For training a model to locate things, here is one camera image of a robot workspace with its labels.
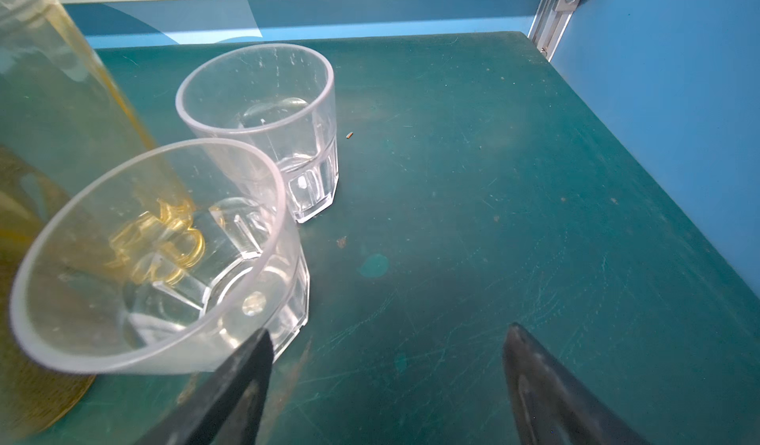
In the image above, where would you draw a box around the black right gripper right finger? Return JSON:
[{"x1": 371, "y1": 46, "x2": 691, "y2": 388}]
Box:
[{"x1": 503, "y1": 322, "x2": 648, "y2": 444}]

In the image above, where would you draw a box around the tall yellow plastic glass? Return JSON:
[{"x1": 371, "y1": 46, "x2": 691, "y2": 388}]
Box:
[{"x1": 0, "y1": 0, "x2": 197, "y2": 441}]

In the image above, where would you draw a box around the aluminium frame right post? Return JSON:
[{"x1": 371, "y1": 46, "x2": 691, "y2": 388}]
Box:
[{"x1": 528, "y1": 0, "x2": 582, "y2": 61}]

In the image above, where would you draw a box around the clear faceted glass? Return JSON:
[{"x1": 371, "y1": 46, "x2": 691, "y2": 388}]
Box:
[
  {"x1": 10, "y1": 138, "x2": 310, "y2": 375},
  {"x1": 175, "y1": 43, "x2": 338, "y2": 223}
]

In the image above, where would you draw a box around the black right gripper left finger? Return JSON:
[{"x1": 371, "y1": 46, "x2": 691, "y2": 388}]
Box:
[{"x1": 138, "y1": 328, "x2": 274, "y2": 445}]

